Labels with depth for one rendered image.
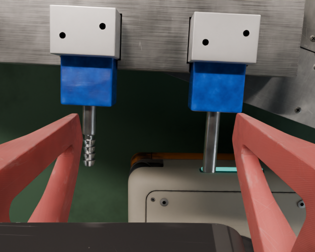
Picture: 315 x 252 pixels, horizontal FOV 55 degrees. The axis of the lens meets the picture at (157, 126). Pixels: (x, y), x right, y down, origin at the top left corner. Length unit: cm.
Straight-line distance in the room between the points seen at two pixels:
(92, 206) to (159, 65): 103
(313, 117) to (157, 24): 19
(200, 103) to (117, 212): 102
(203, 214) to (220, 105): 70
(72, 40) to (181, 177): 70
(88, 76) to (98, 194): 99
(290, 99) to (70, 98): 22
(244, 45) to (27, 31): 18
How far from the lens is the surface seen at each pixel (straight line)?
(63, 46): 25
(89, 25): 25
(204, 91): 25
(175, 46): 26
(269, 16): 28
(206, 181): 90
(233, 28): 25
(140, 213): 93
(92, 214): 126
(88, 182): 122
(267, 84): 34
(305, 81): 35
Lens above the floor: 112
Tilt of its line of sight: 81 degrees down
